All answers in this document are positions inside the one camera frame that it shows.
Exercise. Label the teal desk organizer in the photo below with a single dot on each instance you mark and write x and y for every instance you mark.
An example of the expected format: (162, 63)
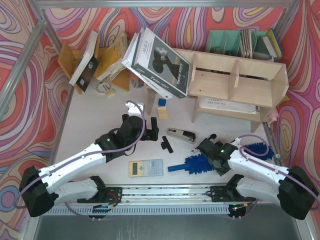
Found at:
(245, 43)

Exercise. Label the light wooden bookshelf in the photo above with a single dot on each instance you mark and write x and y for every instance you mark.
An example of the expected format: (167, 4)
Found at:
(249, 81)

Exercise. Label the black plastic clip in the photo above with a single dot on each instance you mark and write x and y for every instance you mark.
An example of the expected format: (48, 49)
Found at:
(165, 145)

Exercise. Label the yellow wooden book stand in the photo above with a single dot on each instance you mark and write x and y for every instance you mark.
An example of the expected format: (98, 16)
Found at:
(67, 61)

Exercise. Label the black aluminium rail base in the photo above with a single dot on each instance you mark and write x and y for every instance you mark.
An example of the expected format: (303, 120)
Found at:
(173, 192)

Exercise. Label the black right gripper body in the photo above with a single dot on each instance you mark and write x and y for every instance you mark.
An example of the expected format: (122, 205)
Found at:
(205, 146)

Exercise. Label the blue bound notebook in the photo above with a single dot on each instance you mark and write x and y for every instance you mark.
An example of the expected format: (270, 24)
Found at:
(273, 39)

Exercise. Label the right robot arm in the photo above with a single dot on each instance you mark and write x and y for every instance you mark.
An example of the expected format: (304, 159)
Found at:
(289, 188)

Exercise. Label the blue microfiber duster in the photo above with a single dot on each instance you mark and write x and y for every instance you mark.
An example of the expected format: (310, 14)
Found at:
(197, 164)

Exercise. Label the yellow books stack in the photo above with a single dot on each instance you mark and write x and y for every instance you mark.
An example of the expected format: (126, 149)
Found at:
(110, 59)

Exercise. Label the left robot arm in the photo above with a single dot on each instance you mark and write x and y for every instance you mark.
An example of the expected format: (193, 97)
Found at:
(42, 189)

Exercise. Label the yellow grey calculator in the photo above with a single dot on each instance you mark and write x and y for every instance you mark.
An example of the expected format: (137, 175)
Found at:
(146, 168)

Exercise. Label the silver black stapler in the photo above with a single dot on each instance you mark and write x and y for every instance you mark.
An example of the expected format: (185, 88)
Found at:
(183, 135)

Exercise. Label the pink figurine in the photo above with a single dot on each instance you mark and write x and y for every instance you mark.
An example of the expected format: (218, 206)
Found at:
(272, 117)

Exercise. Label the black cover book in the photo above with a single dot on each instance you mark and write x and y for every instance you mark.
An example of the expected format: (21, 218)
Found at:
(86, 63)

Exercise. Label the Twins story book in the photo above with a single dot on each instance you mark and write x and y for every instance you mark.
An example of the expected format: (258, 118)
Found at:
(161, 64)

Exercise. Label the pens cup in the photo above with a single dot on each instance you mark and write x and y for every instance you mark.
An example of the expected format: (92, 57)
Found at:
(135, 81)

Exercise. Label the blue eraser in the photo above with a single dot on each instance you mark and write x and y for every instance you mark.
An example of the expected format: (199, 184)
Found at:
(162, 102)

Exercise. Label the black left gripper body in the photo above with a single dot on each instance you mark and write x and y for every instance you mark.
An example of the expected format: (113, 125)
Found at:
(152, 132)

